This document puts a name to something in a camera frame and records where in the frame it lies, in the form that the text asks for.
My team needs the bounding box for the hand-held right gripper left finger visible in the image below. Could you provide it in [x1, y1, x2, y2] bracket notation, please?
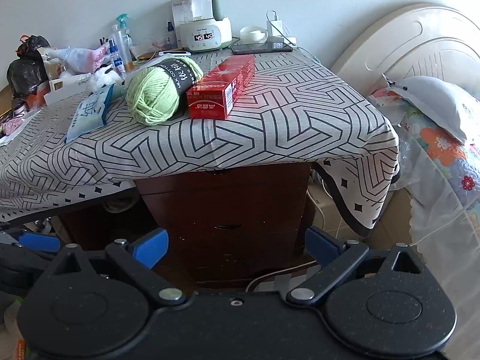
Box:
[43, 228, 187, 306]

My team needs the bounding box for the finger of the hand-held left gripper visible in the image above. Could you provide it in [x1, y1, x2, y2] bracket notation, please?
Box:
[17, 232, 61, 254]

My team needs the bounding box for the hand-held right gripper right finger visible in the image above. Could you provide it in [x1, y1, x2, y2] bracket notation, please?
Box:
[287, 226, 432, 305]

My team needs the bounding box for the striped floor mat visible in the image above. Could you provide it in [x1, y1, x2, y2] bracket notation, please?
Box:
[259, 270, 320, 290]

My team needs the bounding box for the dark wooden bedside cabinet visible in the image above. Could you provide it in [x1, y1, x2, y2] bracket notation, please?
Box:
[133, 161, 314, 289]

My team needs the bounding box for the white sheer bed skirt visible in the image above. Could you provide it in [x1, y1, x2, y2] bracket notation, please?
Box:
[394, 135, 480, 304]

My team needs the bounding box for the geometric patterned tablecloth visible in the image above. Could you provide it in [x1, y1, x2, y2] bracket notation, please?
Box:
[0, 47, 400, 238]

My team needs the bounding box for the blue tissue pack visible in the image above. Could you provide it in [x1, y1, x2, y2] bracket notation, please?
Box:
[64, 83, 115, 144]

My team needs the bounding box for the floral quilt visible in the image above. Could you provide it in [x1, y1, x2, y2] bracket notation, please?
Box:
[369, 88, 480, 211]

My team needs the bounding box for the white cardboard box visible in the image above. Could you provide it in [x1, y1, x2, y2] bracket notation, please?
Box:
[44, 78, 94, 106]

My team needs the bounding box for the green yarn ball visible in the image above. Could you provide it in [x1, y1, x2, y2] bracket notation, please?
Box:
[125, 55, 204, 126]

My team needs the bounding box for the black plastic bag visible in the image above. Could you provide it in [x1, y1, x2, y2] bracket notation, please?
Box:
[7, 58, 46, 98]
[16, 35, 51, 61]

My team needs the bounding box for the red toothpaste box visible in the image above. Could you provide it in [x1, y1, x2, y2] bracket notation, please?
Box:
[186, 54, 256, 120]

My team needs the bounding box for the white pillow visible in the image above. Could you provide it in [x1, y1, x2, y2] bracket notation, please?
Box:
[390, 76, 480, 145]

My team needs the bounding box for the white pink plastic bag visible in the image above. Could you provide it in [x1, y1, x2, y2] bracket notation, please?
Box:
[45, 43, 113, 74]

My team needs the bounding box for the small blue label bottle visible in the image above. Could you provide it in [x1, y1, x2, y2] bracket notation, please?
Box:
[109, 39, 127, 80]

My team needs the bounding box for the black tablet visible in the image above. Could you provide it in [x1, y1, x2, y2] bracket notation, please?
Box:
[230, 41, 293, 55]

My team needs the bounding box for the teal trigger spray bottle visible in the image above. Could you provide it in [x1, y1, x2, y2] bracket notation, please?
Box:
[111, 14, 134, 72]

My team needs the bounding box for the cream bed headboard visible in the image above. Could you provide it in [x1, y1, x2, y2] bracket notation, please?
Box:
[332, 4, 480, 102]

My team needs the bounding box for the white green electric kettle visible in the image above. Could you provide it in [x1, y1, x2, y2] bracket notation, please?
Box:
[176, 0, 233, 53]

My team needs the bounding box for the white wall charger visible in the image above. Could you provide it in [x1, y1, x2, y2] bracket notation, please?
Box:
[267, 10, 286, 38]

